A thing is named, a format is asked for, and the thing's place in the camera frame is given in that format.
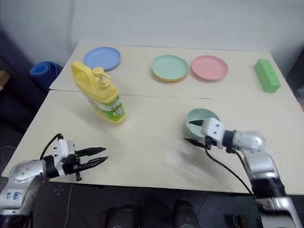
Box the yellow plastic plate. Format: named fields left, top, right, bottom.
left=152, top=70, right=189, bottom=84

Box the dark rounded shape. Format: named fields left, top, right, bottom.
left=99, top=203, right=143, bottom=228
left=172, top=199, right=198, bottom=228

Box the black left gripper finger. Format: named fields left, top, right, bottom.
left=76, top=147, right=107, bottom=158
left=80, top=155, right=109, bottom=171

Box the green plastic plate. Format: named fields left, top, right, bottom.
left=151, top=54, right=189, bottom=81

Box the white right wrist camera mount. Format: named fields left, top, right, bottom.
left=202, top=117, right=226, bottom=150

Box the yellow pump dispenser bottle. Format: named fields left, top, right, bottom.
left=70, top=61, right=128, bottom=125

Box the blue plastic plate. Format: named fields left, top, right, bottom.
left=83, top=47, right=122, bottom=72

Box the green rectangular block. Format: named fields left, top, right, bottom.
left=253, top=58, right=282, bottom=94

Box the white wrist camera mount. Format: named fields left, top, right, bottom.
left=53, top=139, right=77, bottom=178
left=202, top=117, right=226, bottom=150

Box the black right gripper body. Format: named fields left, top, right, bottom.
left=203, top=135, right=215, bottom=151

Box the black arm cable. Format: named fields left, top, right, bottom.
left=39, top=133, right=65, bottom=160
left=204, top=142, right=257, bottom=199

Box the pink plastic plate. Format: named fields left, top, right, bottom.
left=190, top=55, right=229, bottom=82

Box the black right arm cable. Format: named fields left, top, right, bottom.
left=204, top=142, right=257, bottom=199

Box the light green cup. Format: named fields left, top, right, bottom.
left=182, top=108, right=222, bottom=139

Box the blue rolled mat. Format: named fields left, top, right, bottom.
left=28, top=61, right=64, bottom=84

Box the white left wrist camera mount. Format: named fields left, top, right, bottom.
left=53, top=139, right=77, bottom=178

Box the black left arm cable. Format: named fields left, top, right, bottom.
left=39, top=133, right=65, bottom=160

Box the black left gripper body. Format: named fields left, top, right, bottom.
left=62, top=152, right=84, bottom=182

